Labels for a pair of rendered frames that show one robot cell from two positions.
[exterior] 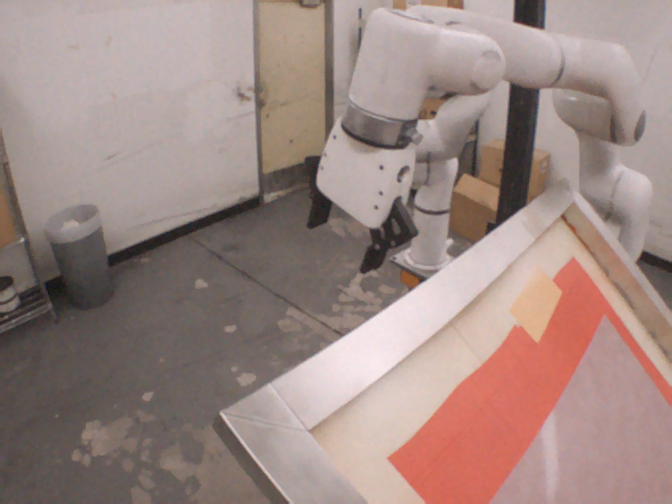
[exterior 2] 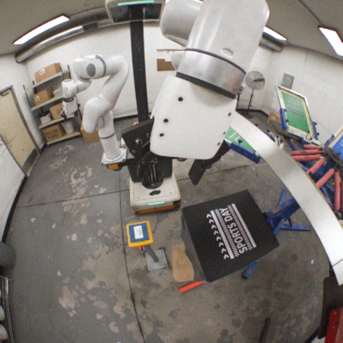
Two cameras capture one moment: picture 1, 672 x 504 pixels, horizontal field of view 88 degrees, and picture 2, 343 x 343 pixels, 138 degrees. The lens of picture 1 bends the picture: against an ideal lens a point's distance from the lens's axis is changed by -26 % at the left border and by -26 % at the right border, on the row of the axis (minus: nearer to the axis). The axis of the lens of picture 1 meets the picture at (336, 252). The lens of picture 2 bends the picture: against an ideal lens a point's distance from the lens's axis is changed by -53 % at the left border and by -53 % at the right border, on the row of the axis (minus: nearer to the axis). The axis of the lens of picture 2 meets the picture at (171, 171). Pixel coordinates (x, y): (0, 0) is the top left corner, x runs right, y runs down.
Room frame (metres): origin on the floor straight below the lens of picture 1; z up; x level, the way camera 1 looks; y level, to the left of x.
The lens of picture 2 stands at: (0.41, 0.13, 1.67)
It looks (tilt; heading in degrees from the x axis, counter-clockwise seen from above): 46 degrees down; 301
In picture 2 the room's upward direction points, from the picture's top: straight up
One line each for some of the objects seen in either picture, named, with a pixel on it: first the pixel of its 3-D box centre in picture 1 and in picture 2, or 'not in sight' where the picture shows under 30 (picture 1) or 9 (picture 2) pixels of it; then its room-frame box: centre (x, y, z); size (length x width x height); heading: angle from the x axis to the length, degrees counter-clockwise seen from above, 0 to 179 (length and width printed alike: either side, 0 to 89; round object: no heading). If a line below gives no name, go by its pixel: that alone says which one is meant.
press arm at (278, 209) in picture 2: not in sight; (281, 207); (-0.10, -0.62, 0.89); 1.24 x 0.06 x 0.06; 46
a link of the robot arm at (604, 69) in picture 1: (589, 91); not in sight; (0.60, -0.38, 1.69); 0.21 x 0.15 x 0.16; 121
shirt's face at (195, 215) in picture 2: not in sight; (234, 229); (0.24, -0.27, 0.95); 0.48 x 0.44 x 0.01; 46
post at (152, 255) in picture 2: not in sight; (150, 251); (0.68, 0.01, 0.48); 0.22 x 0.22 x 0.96; 46
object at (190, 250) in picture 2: not in sight; (190, 250); (0.40, -0.10, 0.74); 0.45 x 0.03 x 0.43; 136
